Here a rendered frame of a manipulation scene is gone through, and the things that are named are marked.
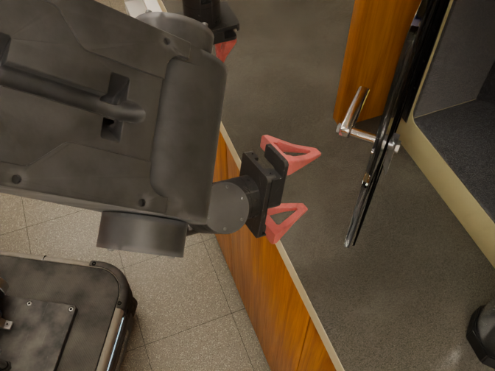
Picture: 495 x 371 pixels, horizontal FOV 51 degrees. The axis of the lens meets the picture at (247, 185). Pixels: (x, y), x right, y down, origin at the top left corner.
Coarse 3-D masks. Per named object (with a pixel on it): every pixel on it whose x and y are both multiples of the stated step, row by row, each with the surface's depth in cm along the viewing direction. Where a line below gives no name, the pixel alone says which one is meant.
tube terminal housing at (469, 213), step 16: (416, 96) 90; (432, 112) 94; (400, 128) 98; (416, 128) 92; (416, 144) 94; (416, 160) 96; (432, 160) 91; (432, 176) 92; (448, 176) 88; (448, 192) 89; (464, 192) 85; (464, 208) 86; (480, 208) 82; (464, 224) 87; (480, 224) 83; (480, 240) 85
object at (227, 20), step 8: (184, 0) 76; (192, 0) 75; (208, 0) 76; (216, 0) 77; (184, 8) 78; (192, 8) 76; (200, 8) 76; (208, 8) 77; (216, 8) 78; (224, 8) 83; (192, 16) 78; (200, 16) 77; (208, 16) 78; (216, 16) 79; (224, 16) 81; (232, 16) 81; (208, 24) 79; (216, 24) 80; (224, 24) 80; (232, 24) 80; (216, 32) 80
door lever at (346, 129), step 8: (360, 88) 70; (368, 88) 70; (360, 96) 69; (352, 104) 68; (360, 104) 68; (352, 112) 67; (360, 112) 68; (344, 120) 66; (352, 120) 66; (344, 128) 65; (352, 128) 66; (344, 136) 66; (352, 136) 66; (360, 136) 65; (368, 136) 65
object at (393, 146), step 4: (396, 136) 64; (392, 140) 64; (396, 140) 64; (384, 144) 64; (388, 144) 64; (392, 144) 64; (396, 144) 64; (388, 148) 65; (392, 148) 64; (396, 148) 64; (388, 152) 66; (392, 152) 64; (396, 152) 64; (388, 156) 66; (392, 156) 65; (388, 160) 66; (384, 164) 68; (388, 164) 66; (384, 168) 68
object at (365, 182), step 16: (432, 0) 56; (416, 16) 49; (432, 16) 74; (416, 32) 48; (416, 48) 60; (400, 64) 50; (416, 64) 81; (400, 80) 51; (400, 96) 64; (384, 112) 55; (400, 112) 88; (384, 128) 57; (368, 176) 64; (368, 192) 77; (352, 224) 73
